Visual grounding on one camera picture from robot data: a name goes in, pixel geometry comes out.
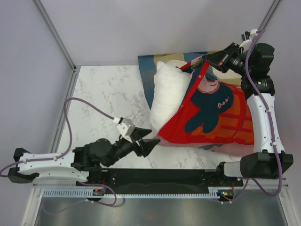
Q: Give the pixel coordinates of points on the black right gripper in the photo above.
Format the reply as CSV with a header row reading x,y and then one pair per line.
x,y
221,59

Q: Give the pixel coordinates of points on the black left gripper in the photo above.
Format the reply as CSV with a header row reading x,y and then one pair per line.
x,y
146,145

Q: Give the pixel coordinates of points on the white pillow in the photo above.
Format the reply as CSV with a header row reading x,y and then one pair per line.
x,y
170,88

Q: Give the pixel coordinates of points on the red patterned pillowcase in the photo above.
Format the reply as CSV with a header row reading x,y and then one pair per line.
x,y
213,115

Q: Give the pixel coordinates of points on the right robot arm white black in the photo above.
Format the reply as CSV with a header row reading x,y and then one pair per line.
x,y
268,160

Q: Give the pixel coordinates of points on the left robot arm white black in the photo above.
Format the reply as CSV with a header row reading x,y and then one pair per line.
x,y
82,163

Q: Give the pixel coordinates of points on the blue beige checkered pillow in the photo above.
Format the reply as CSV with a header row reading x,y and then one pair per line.
x,y
147,67

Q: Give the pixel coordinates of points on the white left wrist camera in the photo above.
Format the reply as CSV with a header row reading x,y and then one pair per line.
x,y
125,127

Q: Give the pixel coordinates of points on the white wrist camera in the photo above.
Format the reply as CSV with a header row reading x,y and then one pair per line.
x,y
247,38
125,127

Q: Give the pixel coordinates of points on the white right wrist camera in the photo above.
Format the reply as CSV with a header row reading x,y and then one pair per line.
x,y
247,38

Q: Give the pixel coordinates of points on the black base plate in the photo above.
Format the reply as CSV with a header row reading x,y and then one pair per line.
x,y
161,181

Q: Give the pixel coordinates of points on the right aluminium frame post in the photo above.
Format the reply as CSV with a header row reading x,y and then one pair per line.
x,y
269,14

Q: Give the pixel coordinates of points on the aluminium frame post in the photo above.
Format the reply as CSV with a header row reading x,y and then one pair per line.
x,y
53,31
269,14

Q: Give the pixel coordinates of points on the white slotted cable duct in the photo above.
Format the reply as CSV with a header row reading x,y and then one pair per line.
x,y
212,193

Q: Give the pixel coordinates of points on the left aluminium frame post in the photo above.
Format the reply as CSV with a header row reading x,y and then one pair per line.
x,y
53,31

